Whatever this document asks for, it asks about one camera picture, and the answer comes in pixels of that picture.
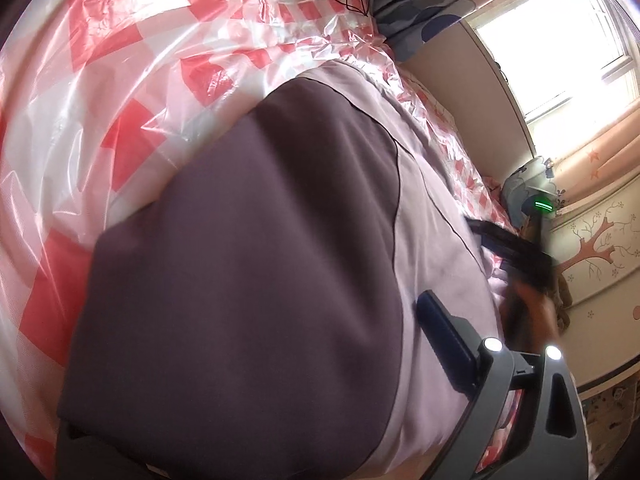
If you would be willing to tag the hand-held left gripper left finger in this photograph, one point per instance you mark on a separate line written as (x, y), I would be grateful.
(70, 455)

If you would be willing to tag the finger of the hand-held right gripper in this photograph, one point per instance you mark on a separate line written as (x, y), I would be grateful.
(515, 265)
(505, 237)

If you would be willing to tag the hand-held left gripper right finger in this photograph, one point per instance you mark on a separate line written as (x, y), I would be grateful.
(445, 340)

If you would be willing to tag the purple jacket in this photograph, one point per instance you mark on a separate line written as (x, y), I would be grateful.
(250, 260)

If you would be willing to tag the person's right hand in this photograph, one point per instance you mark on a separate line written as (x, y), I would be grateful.
(530, 315)

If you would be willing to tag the tree painted bed board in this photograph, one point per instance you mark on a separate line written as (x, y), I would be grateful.
(600, 260)

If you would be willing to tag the pink star curtain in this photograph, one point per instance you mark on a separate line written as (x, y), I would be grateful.
(600, 160)

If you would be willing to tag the window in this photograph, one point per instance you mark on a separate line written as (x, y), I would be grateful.
(550, 35)

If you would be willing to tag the blue printed curtain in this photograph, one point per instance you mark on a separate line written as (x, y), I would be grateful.
(425, 20)

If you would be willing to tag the red checkered plastic tablecloth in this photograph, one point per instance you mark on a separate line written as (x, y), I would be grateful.
(100, 85)

